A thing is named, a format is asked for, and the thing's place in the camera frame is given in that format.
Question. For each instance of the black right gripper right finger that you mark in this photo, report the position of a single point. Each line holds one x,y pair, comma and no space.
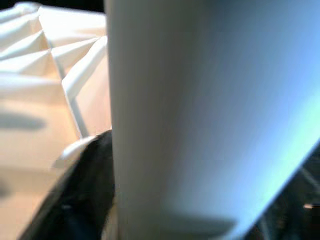
295,205

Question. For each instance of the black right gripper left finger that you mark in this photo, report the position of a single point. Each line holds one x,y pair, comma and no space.
80,195

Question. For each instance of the white plastic table leg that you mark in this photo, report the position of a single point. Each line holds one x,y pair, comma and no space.
187,112

